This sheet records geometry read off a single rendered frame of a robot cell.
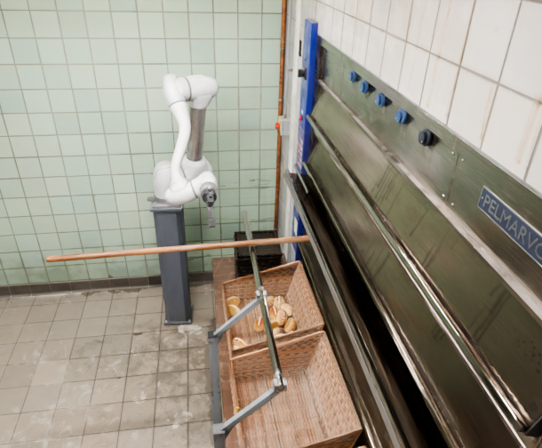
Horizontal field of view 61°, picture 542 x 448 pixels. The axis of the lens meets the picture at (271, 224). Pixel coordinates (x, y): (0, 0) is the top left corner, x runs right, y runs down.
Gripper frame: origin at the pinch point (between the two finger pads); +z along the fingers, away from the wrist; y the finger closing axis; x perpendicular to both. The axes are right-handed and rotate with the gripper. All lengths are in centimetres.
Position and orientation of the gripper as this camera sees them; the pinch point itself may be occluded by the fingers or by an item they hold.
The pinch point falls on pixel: (211, 213)
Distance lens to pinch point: 226.2
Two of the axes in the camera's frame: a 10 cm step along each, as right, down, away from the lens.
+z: 1.7, 5.1, -8.4
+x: -9.8, 0.7, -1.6
